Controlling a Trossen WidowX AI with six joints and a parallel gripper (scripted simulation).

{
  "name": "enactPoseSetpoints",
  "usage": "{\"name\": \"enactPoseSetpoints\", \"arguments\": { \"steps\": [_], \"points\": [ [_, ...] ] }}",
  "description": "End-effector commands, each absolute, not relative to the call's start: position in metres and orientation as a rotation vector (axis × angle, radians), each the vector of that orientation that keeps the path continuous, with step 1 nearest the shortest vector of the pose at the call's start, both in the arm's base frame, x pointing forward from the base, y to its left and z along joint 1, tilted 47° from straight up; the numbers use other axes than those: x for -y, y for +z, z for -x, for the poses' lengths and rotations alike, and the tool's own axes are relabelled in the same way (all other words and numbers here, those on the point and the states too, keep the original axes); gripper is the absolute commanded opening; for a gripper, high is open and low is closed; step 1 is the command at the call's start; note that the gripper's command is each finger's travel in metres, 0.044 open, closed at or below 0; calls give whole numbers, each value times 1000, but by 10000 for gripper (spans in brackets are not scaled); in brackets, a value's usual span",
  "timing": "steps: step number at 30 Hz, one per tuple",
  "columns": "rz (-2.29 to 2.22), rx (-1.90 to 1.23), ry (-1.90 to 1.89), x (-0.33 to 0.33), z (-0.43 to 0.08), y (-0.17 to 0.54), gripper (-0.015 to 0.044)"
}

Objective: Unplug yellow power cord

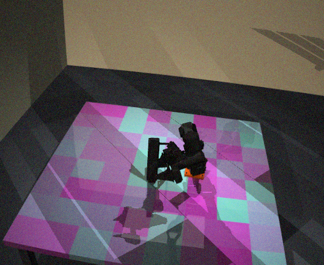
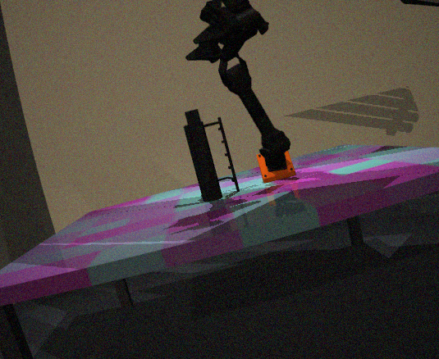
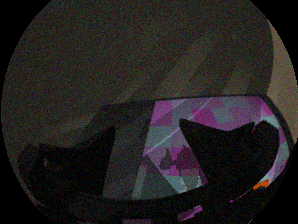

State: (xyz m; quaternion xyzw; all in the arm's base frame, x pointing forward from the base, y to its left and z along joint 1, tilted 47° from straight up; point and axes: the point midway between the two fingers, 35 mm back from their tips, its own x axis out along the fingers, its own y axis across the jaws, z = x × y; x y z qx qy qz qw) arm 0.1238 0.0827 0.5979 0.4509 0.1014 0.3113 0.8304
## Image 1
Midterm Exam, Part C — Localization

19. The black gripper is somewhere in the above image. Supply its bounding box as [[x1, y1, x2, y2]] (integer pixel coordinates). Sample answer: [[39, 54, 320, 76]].
[[149, 149, 192, 184]]

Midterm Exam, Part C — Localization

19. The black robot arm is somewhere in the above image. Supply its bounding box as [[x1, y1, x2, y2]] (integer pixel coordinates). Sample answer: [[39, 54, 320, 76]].
[[167, 122, 208, 177]]

